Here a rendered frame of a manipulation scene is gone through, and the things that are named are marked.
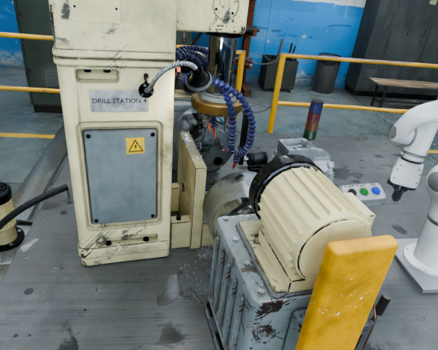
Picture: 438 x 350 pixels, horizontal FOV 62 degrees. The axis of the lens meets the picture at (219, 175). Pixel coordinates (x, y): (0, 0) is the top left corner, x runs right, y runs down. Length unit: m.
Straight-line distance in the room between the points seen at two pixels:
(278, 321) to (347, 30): 6.34
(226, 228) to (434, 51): 6.52
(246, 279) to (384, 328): 0.63
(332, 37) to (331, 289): 6.31
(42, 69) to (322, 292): 4.36
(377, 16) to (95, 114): 5.84
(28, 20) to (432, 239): 4.22
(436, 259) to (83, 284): 1.24
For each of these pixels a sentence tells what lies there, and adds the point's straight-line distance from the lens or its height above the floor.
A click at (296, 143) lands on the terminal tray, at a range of 1.54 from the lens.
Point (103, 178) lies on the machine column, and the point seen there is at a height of 1.15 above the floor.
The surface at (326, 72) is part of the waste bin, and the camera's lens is 6.51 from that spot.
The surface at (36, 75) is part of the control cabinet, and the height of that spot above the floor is 0.46.
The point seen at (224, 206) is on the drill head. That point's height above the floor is 1.12.
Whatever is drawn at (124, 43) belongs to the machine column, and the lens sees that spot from 1.01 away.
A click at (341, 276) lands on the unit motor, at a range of 0.67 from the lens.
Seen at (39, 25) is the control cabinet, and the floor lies 1.00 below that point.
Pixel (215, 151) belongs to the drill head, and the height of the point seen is 1.02.
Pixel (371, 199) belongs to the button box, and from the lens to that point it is 1.42.
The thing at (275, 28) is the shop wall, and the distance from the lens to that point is 6.53.
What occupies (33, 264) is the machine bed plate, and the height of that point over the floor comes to 0.80.
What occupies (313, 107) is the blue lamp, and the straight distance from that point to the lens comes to 1.80.
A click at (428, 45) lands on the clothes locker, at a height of 0.91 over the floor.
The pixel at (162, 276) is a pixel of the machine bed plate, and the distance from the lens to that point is 1.30.
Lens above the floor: 1.73
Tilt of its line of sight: 30 degrees down
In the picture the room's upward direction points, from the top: 6 degrees clockwise
